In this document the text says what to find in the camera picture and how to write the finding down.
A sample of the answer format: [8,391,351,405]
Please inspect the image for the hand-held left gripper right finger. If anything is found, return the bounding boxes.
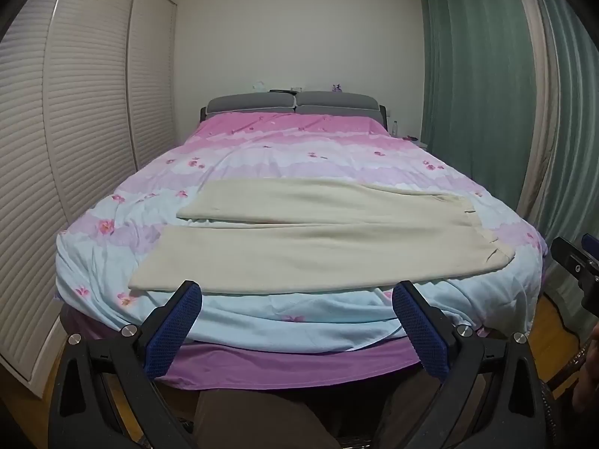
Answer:
[392,281,549,449]

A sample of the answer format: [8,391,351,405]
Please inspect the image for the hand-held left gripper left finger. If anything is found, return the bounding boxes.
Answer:
[49,281,203,449]

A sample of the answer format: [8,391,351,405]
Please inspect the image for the cream pants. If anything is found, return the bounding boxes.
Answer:
[128,178,516,294]

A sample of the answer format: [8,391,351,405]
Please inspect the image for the person's right hand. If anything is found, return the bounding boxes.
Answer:
[572,332,599,413]

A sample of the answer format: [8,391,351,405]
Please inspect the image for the purple bed sheet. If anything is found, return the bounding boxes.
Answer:
[61,309,424,393]

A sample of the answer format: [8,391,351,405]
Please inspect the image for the white nightstand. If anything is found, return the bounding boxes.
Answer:
[401,129,429,150]

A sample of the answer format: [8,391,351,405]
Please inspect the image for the floral pink and blue duvet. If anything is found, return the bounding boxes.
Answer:
[54,109,548,354]

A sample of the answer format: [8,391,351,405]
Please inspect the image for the green curtain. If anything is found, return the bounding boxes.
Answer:
[418,0,599,248]

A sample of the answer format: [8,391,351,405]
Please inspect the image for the white louvered wardrobe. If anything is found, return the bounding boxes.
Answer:
[0,0,179,396]

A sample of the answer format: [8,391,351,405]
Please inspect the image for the grey bed headboard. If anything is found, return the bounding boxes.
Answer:
[200,103,390,130]

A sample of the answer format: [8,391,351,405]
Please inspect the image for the grey headboard cushion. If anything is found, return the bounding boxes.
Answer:
[206,94,297,115]
[296,91,381,117]

